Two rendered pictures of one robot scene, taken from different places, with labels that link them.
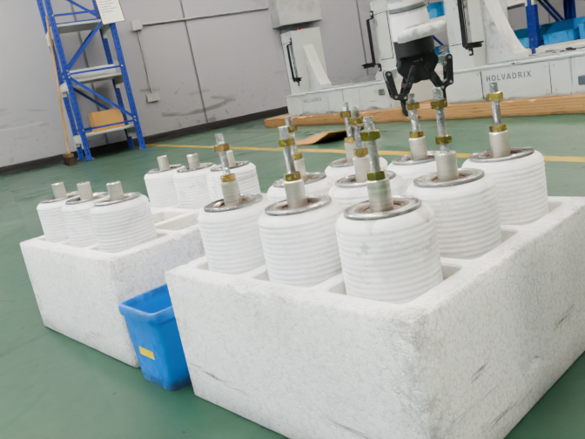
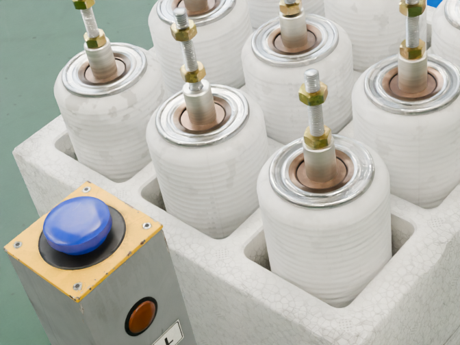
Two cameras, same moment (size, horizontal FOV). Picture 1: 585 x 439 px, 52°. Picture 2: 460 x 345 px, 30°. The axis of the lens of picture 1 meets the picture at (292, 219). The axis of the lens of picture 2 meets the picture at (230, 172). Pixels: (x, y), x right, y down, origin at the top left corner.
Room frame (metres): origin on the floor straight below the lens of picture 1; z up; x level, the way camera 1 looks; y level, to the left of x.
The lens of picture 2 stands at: (0.65, -0.71, 0.68)
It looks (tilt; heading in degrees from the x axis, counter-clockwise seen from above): 43 degrees down; 91
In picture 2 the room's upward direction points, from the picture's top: 11 degrees counter-clockwise
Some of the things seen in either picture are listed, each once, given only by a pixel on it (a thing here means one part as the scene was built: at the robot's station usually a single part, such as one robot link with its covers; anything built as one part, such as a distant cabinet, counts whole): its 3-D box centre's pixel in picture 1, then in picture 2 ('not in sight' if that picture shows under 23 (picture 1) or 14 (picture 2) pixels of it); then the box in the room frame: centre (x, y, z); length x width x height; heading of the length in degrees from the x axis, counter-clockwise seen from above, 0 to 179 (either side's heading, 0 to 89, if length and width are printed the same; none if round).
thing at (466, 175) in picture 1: (448, 178); (202, 116); (0.63, -0.18, 0.25); 0.08 x 0.08 x 0.01
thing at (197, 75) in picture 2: (443, 139); (192, 72); (0.63, -0.18, 0.30); 0.02 x 0.02 x 0.01; 77
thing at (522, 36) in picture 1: (531, 37); not in sight; (6.51, -2.88, 0.36); 0.50 x 0.38 x 0.21; 115
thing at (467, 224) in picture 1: (458, 257); (220, 196); (0.63, -0.18, 0.16); 0.10 x 0.10 x 0.18
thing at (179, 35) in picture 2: (438, 104); (183, 30); (0.63, -0.18, 0.33); 0.02 x 0.02 x 0.01; 77
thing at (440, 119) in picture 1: (440, 123); (188, 53); (0.63, -0.18, 0.31); 0.01 x 0.01 x 0.08
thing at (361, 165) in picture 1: (363, 169); (293, 27); (0.72, -0.10, 0.26); 0.02 x 0.02 x 0.03
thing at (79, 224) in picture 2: not in sight; (79, 229); (0.55, -0.35, 0.32); 0.04 x 0.04 x 0.02
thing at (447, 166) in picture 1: (447, 167); (199, 103); (0.63, -0.18, 0.26); 0.02 x 0.02 x 0.03
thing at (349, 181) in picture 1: (365, 179); (294, 40); (0.72, -0.10, 0.25); 0.08 x 0.08 x 0.01
